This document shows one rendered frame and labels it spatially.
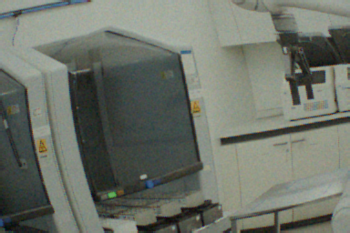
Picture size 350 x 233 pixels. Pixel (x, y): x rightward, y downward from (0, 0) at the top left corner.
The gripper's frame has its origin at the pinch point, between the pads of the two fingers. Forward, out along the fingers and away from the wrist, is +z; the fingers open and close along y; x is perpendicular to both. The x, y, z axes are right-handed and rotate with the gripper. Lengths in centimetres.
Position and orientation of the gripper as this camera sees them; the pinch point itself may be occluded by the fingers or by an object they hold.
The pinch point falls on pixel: (303, 98)
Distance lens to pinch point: 171.1
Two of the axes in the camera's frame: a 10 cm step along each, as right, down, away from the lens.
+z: 1.8, 9.8, 0.5
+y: 5.9, -1.5, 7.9
